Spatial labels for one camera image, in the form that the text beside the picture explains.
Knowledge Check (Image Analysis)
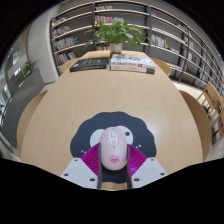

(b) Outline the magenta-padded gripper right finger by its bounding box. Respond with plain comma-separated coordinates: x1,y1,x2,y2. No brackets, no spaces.
126,143,168,189

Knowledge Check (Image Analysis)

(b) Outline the black cartoon-face mouse pad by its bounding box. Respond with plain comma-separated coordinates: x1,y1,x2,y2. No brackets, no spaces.
69,111,158,184

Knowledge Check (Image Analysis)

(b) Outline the small green background plant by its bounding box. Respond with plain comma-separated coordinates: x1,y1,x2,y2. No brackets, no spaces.
21,59,37,78

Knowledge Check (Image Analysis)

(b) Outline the grey wall bookshelf unit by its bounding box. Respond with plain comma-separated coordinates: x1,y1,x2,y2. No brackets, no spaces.
49,0,224,94

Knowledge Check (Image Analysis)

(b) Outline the pink computer mouse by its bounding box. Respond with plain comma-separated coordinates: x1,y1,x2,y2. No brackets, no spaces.
100,126,129,172

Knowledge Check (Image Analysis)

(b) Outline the white illustrated cover book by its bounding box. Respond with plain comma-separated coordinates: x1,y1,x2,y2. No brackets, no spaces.
109,53,157,71

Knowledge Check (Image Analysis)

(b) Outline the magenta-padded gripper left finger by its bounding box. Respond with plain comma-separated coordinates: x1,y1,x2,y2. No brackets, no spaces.
60,143,103,190

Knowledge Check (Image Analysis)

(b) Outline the black hardcover book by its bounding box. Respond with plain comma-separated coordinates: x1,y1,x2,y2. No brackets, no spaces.
69,56,110,73

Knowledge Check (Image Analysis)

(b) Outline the light wooden chairs group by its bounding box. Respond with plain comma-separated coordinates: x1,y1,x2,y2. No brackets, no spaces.
196,80,224,146

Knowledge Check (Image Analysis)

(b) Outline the red-spined book under white book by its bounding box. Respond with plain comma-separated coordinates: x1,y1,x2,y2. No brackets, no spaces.
109,64,156,75

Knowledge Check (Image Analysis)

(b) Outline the green potted plant white pot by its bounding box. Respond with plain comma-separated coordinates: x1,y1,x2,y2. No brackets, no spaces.
83,18,154,54

